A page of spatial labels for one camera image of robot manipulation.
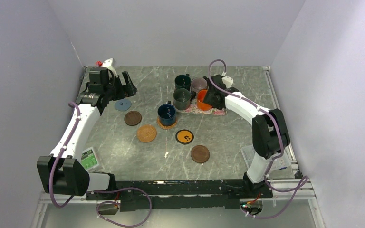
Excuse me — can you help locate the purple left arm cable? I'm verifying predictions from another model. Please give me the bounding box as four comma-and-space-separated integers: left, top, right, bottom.
49, 101, 153, 228

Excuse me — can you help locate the blue round coaster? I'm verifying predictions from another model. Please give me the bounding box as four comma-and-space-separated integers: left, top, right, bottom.
114, 98, 132, 111

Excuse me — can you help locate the dark green mug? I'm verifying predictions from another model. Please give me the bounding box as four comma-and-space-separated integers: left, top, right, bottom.
174, 74, 191, 91

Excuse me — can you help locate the grey green mug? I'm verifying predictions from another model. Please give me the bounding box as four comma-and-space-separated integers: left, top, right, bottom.
173, 88, 196, 111

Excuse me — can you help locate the orange black round coaster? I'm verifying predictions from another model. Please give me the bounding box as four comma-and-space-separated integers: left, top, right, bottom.
175, 129, 194, 145

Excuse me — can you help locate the navy blue mug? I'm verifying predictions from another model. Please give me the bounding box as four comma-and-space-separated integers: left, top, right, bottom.
157, 101, 176, 126

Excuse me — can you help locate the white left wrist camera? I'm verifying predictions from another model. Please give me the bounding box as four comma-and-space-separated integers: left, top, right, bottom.
96, 58, 117, 76

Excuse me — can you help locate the woven rattan coaster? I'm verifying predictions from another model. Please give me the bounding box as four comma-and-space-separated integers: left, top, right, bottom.
136, 125, 157, 143
156, 117, 178, 130

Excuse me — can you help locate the dark wooden coaster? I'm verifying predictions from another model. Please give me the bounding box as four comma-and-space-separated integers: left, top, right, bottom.
124, 111, 142, 126
191, 145, 210, 163

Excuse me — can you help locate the orange mug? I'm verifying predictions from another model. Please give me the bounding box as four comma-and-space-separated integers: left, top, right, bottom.
196, 89, 212, 111

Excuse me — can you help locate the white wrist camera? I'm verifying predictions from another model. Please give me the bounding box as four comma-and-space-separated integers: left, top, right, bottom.
222, 76, 234, 88
96, 58, 117, 76

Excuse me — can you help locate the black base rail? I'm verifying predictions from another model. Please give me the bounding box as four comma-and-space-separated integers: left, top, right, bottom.
86, 179, 273, 212

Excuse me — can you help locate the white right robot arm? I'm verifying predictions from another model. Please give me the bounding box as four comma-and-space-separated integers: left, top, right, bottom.
203, 75, 290, 197

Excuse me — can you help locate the floral serving tray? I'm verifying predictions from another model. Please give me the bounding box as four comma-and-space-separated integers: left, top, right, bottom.
176, 100, 228, 115

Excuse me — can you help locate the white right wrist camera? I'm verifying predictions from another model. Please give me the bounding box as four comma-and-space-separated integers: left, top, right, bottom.
222, 76, 234, 88

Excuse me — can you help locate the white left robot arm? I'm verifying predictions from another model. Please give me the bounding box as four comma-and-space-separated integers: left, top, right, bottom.
37, 67, 137, 200

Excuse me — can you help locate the mauve grey mug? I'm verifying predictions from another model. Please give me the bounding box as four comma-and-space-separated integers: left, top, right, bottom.
190, 77, 208, 93

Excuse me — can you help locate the green label tag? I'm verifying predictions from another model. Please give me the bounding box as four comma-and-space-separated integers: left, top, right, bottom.
80, 147, 101, 172

